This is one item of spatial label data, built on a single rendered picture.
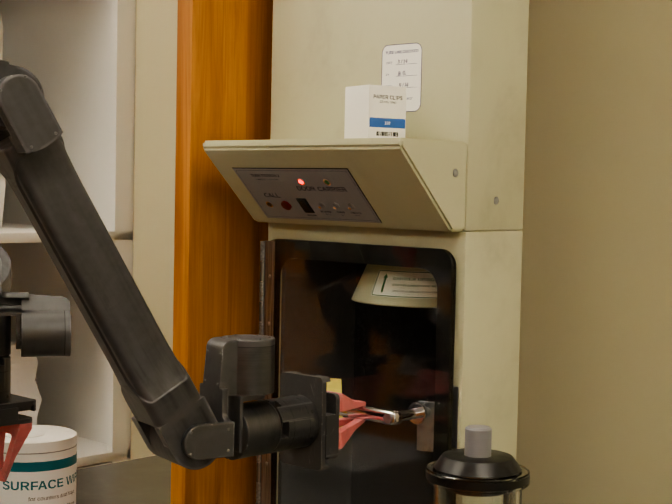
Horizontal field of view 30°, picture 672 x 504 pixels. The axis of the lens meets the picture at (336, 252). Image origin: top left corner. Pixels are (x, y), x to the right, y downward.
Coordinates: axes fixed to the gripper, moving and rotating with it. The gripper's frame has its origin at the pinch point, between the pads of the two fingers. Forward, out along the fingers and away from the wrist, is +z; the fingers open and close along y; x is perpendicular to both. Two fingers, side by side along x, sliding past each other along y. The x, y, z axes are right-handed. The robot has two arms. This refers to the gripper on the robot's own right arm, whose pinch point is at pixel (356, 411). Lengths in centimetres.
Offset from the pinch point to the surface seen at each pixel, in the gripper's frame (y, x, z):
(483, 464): -2.3, -20.9, -3.6
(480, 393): 2.4, -10.6, 9.3
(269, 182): 26.2, 13.0, -2.1
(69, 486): -18, 54, -2
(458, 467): -2.7, -18.8, -5.1
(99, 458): -28, 106, 41
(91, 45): 55, 119, 47
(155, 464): -25, 84, 38
